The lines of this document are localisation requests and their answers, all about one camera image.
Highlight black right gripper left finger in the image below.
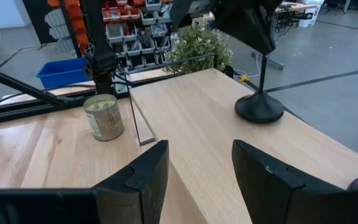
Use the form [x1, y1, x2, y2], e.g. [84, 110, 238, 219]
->
[0, 139, 170, 224]

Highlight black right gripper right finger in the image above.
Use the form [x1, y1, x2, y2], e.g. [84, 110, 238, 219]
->
[231, 139, 358, 224]

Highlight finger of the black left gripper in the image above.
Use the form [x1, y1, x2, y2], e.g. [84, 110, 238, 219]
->
[250, 0, 284, 56]
[211, 0, 270, 56]

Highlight glass jar candle with label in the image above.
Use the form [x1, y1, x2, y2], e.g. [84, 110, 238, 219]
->
[83, 94, 125, 142]

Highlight black metal candlestick holder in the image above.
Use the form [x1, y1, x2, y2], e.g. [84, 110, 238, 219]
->
[234, 54, 285, 124]

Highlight wooden background table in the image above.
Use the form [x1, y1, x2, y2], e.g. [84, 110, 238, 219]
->
[273, 1, 318, 15]

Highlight small green potted plant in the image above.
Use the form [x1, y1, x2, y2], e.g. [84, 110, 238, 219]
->
[163, 22, 233, 75]

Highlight grey metal stand foot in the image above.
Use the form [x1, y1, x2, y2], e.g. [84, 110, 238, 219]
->
[250, 51, 286, 71]

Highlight white waste bin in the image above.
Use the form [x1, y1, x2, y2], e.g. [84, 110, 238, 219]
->
[298, 6, 319, 28]

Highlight grey parts bin rack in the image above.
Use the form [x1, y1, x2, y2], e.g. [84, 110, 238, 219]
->
[101, 0, 174, 68]

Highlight orange parts bin rack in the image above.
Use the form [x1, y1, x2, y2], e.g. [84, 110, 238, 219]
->
[47, 0, 90, 56]

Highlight blue plastic bin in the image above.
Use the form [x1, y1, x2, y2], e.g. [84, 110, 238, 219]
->
[35, 57, 91, 90]

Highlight white cabinet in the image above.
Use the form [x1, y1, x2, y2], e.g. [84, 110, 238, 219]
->
[0, 0, 31, 29]

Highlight white floor cable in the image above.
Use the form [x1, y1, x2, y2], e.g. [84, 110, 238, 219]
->
[233, 52, 261, 79]

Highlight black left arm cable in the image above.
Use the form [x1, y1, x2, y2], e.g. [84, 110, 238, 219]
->
[0, 83, 96, 107]

